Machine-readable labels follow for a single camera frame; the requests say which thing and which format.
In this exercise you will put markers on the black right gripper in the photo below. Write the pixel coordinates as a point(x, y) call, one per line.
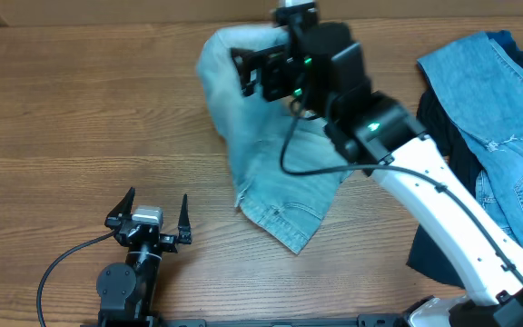
point(252, 69)

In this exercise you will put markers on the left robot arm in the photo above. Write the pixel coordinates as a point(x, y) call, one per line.
point(126, 289)

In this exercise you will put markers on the medium blue ripped jeans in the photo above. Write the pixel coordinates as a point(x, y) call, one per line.
point(502, 113)

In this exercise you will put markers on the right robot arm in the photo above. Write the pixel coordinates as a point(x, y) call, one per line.
point(321, 68)

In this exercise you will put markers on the dark navy garment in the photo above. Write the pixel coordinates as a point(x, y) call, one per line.
point(447, 145)

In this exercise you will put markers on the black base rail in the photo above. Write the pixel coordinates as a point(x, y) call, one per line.
point(284, 321)

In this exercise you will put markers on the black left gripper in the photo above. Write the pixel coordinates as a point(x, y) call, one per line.
point(170, 242)

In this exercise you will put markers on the light blue denim shorts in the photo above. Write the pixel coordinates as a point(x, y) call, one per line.
point(269, 174)

